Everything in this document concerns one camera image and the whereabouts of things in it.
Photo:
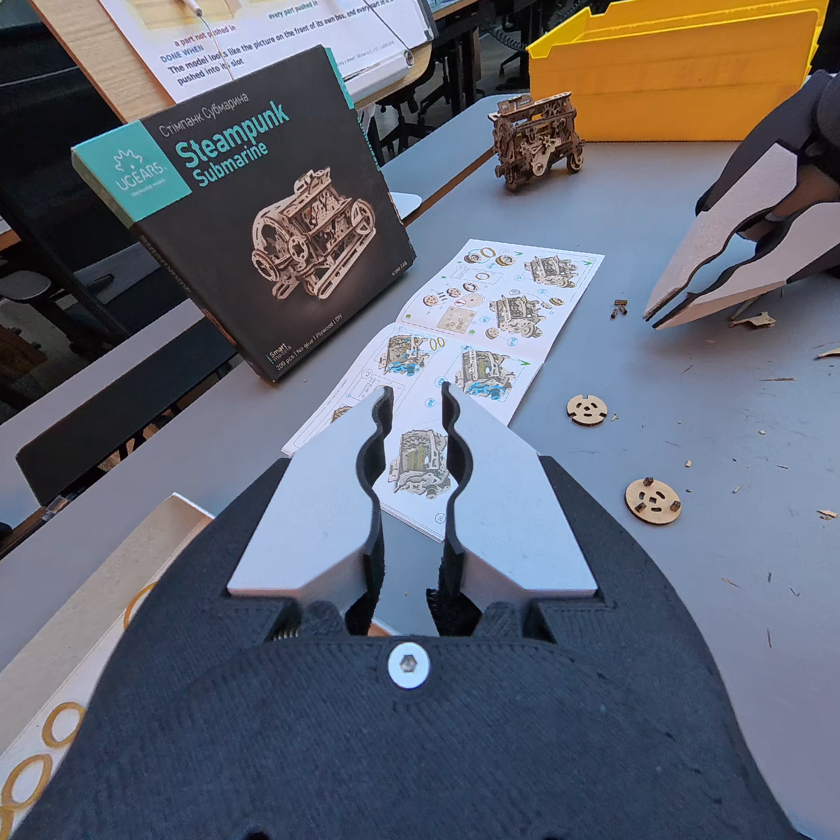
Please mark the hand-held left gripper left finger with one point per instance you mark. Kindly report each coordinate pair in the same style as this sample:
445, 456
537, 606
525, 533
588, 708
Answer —
308, 525

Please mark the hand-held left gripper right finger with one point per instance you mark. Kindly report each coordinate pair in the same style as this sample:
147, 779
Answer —
518, 525

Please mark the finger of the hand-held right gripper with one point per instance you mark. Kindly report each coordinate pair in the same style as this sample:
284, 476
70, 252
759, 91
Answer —
728, 223
787, 256

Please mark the round wooden disc with holes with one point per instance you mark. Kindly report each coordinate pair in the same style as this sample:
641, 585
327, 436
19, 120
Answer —
640, 508

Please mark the notched round wooden disc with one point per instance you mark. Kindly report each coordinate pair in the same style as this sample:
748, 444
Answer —
576, 412

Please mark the grey desk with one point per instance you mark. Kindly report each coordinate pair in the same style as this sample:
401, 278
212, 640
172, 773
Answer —
722, 459

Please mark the yellow plastic bin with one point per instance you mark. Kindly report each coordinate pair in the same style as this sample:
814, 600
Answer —
656, 98
656, 6

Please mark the assembled wooden model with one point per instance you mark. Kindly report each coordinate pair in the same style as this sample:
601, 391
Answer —
535, 141

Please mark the illustrated instruction booklet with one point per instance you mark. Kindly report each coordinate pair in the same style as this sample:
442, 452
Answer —
499, 308

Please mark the white cardboard box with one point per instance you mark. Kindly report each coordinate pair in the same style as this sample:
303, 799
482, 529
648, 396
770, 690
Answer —
79, 623

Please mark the black model kit box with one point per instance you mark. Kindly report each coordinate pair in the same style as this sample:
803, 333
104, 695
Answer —
262, 197

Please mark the printed instruction sheet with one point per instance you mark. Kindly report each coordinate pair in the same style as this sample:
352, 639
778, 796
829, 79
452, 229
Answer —
262, 39

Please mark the wooden display board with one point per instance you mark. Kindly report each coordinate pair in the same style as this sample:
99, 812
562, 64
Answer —
85, 52

